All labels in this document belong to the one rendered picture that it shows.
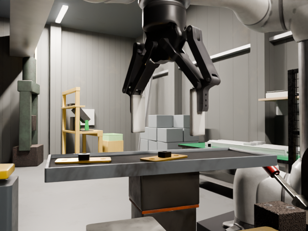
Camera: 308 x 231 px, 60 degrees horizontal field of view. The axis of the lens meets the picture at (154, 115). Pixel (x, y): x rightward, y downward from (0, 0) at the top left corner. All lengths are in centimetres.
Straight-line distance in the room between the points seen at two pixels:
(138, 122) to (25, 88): 720
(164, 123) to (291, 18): 528
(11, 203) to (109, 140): 700
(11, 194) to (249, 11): 73
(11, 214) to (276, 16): 85
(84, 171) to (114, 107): 901
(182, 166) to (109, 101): 894
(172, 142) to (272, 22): 490
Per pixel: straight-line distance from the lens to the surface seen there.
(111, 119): 931
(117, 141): 745
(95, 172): 37
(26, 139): 761
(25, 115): 761
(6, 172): 41
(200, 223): 116
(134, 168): 38
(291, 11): 94
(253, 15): 89
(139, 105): 50
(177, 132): 573
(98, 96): 920
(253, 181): 99
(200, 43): 42
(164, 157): 45
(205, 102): 40
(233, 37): 591
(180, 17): 46
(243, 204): 103
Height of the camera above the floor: 123
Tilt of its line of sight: 1 degrees up
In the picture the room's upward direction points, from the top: straight up
